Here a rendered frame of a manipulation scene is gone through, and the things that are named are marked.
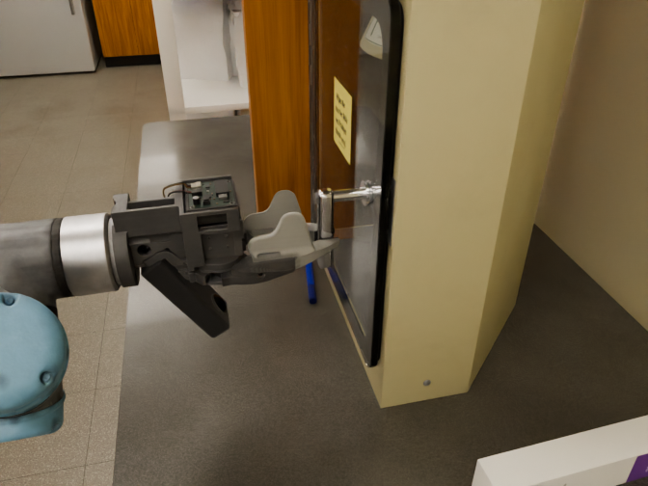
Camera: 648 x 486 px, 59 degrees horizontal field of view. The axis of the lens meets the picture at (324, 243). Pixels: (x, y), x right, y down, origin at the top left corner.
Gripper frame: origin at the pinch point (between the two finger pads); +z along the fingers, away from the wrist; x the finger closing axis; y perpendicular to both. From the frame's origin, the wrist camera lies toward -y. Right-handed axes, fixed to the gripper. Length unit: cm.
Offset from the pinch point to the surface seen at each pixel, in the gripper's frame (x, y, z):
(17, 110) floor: 399, -115, -138
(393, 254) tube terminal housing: -5.3, 1.2, 5.7
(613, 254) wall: 13, -17, 49
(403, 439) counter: -10.0, -20.6, 6.7
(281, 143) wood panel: 31.7, -2.1, 0.7
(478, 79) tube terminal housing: -5.2, 17.8, 12.1
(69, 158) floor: 301, -115, -89
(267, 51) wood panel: 31.7, 11.5, -0.6
